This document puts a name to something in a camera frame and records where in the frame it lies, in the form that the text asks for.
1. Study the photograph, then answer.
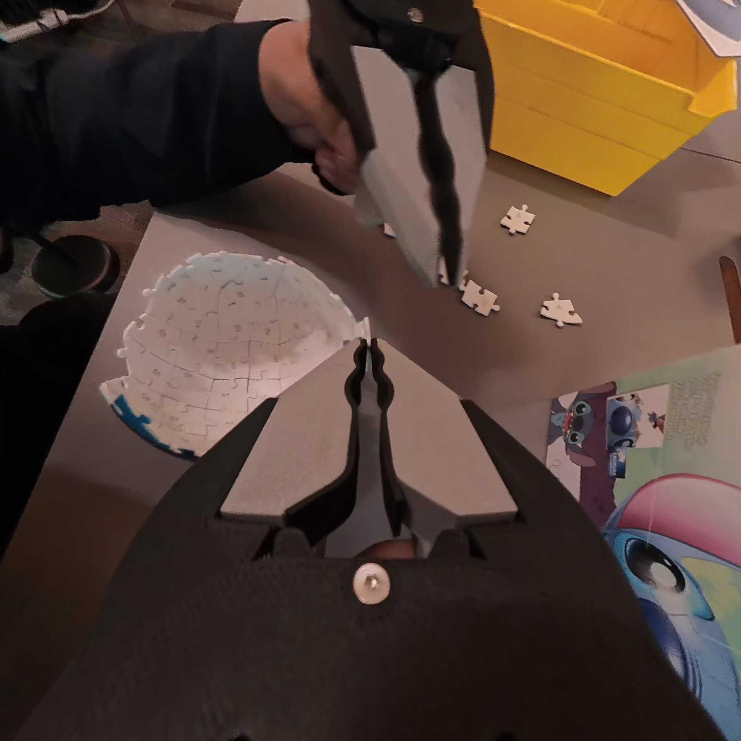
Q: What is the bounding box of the person's left hand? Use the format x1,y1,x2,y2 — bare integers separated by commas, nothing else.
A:
257,20,365,196

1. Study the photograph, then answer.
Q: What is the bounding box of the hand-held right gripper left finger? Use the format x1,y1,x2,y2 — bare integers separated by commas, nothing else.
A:
219,338,371,548

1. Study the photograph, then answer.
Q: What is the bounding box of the cartoon printed puzzle box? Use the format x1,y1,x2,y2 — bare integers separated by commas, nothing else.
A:
544,346,741,741

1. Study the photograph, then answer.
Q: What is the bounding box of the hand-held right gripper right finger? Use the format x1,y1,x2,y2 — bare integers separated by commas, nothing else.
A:
369,337,519,542

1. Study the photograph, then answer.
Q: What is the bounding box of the dark round base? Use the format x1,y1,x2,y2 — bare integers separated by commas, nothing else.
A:
32,234,122,300

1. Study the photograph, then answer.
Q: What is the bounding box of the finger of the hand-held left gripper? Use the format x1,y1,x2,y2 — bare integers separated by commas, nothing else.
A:
430,63,488,288
352,46,448,289

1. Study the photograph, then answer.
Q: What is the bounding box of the blue white puzzle ball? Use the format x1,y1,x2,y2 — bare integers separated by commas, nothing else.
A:
100,250,371,461

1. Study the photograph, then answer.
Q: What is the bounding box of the brown wooden stick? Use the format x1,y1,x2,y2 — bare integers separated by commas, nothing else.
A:
719,255,741,345

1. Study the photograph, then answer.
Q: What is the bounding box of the white blue printed card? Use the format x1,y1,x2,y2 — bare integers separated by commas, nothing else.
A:
674,0,741,59

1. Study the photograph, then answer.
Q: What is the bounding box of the person's left forearm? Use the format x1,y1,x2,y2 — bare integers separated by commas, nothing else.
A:
0,20,296,227

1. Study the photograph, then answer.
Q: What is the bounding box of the yellow plastic storage bin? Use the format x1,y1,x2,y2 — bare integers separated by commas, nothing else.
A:
472,0,739,198

